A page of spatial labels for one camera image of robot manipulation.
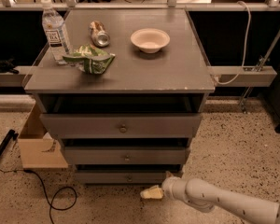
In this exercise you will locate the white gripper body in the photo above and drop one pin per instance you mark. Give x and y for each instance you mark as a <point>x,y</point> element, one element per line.
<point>170,187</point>

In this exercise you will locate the grey bottom drawer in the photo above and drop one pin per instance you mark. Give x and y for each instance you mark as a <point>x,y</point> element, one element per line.
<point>120,177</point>

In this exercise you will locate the grey drawer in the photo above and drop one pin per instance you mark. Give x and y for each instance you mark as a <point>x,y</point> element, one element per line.
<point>126,155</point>
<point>67,126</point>
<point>120,177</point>

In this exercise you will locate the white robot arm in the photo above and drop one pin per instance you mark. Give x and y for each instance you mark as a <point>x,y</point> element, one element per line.
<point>204,196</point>

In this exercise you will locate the grey drawer cabinet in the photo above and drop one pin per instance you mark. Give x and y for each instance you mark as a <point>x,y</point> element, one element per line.
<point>173,80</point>

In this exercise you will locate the grey middle drawer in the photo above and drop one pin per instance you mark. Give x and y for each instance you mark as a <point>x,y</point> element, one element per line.
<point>126,155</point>

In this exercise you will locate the grey top drawer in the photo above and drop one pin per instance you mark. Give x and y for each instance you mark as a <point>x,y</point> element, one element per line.
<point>67,126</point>

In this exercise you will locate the cardboard box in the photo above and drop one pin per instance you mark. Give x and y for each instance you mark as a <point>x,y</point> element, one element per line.
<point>38,149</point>

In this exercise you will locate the white paper bowl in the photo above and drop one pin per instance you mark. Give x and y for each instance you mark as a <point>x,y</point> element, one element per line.
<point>150,40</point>

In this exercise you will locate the green chip bag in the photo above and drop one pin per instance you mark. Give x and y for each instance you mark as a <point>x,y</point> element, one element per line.
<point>90,59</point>

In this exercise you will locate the crushed metal can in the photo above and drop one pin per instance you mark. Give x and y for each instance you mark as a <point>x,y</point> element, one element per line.
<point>99,35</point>

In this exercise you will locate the black bar on floor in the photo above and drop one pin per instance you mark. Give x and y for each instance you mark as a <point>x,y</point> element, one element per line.
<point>11,135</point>

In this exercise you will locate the clear plastic water bottle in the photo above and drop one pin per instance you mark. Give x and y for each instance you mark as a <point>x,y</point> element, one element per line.
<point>56,33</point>

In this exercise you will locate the black object on rail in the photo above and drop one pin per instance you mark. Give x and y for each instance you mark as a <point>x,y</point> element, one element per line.
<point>8,66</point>

